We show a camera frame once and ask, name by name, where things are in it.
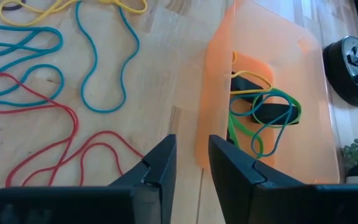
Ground thick black rubber band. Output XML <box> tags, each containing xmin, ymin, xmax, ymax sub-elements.
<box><xmin>230</xmin><ymin>75</ymin><xmax>264</xmax><ymax>105</ymax></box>
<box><xmin>251</xmin><ymin>103</ymin><xmax>301</xmax><ymax>126</ymax></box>

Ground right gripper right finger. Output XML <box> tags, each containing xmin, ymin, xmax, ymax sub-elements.
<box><xmin>208</xmin><ymin>134</ymin><xmax>358</xmax><ymax>224</ymax></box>

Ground pile of coloured rubber bands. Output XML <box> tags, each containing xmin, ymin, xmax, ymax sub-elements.
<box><xmin>229</xmin><ymin>91</ymin><xmax>295</xmax><ymax>159</ymax></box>

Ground red rubber band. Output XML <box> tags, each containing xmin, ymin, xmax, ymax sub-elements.
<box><xmin>0</xmin><ymin>72</ymin><xmax>145</xmax><ymax>188</ymax></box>

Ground dark grey rubber band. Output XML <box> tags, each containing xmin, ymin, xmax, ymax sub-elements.
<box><xmin>0</xmin><ymin>0</ymin><xmax>27</xmax><ymax>12</ymax></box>

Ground orange translucent plastic bin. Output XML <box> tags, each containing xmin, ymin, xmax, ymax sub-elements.
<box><xmin>195</xmin><ymin>0</ymin><xmax>341</xmax><ymax>185</ymax></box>

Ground green rubber band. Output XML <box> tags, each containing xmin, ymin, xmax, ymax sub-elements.
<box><xmin>227</xmin><ymin>88</ymin><xmax>303</xmax><ymax>156</ymax></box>

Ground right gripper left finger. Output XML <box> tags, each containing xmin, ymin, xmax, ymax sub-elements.
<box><xmin>0</xmin><ymin>134</ymin><xmax>178</xmax><ymax>224</ymax></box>

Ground black desk lamp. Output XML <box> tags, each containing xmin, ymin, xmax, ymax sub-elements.
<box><xmin>322</xmin><ymin>35</ymin><xmax>358</xmax><ymax>108</ymax></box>

